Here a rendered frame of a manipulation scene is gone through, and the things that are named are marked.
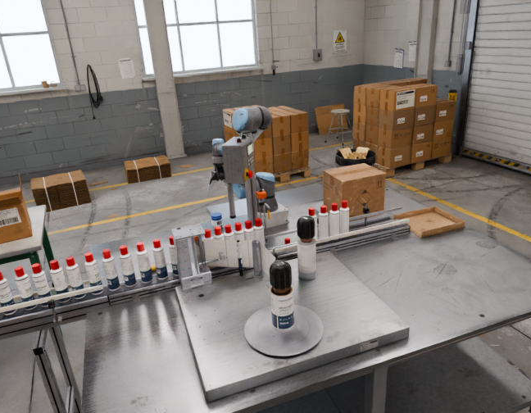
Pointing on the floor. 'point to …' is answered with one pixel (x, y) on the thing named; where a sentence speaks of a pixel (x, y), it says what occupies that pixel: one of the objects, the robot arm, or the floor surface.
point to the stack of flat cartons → (61, 190)
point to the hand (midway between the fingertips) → (220, 192)
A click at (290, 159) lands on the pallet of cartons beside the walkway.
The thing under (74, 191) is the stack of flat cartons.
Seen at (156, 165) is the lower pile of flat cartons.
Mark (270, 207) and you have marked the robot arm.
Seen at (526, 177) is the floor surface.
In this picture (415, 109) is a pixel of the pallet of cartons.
